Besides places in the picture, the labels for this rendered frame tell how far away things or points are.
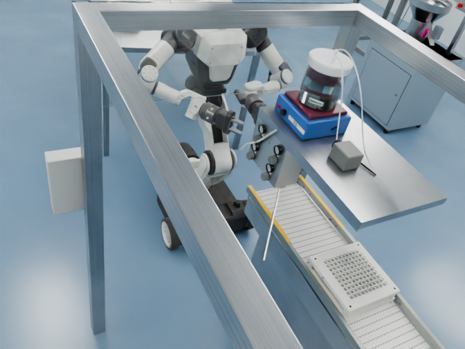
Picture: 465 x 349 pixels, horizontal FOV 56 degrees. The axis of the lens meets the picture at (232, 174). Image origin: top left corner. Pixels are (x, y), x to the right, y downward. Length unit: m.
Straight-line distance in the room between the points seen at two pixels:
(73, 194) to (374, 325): 1.18
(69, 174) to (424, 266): 2.43
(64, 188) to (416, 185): 1.23
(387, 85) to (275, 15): 2.91
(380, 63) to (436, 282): 2.10
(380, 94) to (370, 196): 3.01
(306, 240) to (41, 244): 1.61
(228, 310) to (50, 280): 2.10
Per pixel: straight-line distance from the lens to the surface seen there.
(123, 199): 3.02
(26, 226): 2.91
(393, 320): 1.75
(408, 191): 1.54
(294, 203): 1.97
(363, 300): 1.65
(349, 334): 1.60
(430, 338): 1.75
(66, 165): 1.62
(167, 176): 0.73
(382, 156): 1.64
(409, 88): 4.18
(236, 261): 0.62
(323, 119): 1.57
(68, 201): 1.74
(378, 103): 4.42
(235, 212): 2.74
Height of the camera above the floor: 2.13
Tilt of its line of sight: 40 degrees down
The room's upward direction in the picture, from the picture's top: 13 degrees clockwise
